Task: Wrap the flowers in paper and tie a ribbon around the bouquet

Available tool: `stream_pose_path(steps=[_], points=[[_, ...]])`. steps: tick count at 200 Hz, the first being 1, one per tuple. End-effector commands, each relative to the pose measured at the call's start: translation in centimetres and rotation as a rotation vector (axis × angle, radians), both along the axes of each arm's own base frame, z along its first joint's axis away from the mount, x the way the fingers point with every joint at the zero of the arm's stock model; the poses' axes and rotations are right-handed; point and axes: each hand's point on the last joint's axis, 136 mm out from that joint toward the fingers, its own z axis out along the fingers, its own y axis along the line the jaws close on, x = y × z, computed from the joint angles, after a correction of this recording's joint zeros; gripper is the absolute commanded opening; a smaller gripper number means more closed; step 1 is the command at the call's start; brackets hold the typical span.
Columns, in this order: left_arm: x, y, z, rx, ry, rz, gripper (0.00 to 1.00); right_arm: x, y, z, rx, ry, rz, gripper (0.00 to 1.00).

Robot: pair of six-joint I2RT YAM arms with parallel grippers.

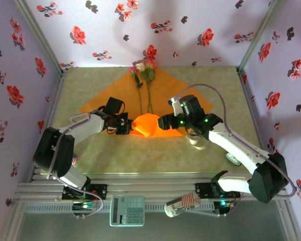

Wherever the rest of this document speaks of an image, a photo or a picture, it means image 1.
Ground orange wrapping paper sheet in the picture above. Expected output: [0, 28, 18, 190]
[79, 67, 214, 138]

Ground white printed ribbon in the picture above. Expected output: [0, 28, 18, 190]
[187, 134, 209, 151]

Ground fake flower stem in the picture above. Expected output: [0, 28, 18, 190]
[136, 58, 158, 115]
[129, 65, 144, 115]

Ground small white oval object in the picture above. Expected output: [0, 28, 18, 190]
[225, 152, 242, 167]

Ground large printed can, red stripes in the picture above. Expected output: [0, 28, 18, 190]
[164, 192, 202, 218]

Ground grey desk calculator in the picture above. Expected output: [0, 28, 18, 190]
[109, 195, 146, 227]

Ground aluminium front frame rails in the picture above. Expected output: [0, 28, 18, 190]
[15, 172, 289, 201]

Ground aluminium side rail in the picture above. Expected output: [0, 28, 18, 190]
[27, 70, 68, 183]
[237, 67, 284, 180]

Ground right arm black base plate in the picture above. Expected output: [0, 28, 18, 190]
[195, 182, 241, 199]

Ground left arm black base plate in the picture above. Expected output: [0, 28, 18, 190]
[62, 184, 108, 201]

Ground grey slotted cable tray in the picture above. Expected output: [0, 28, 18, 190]
[24, 202, 216, 214]

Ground aluminium corner post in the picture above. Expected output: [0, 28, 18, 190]
[14, 0, 66, 76]
[237, 0, 283, 73]

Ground aluminium frame leg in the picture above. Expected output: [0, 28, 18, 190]
[0, 200, 26, 241]
[275, 199, 301, 241]

